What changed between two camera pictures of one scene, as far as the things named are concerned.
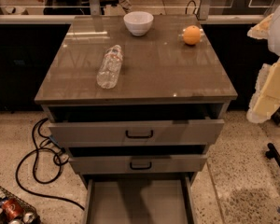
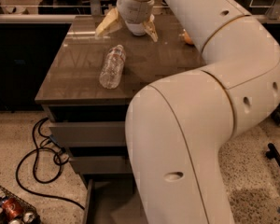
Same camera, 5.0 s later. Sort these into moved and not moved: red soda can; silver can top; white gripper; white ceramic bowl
Moved: white gripper
Not moved: red soda can; silver can top; white ceramic bowl
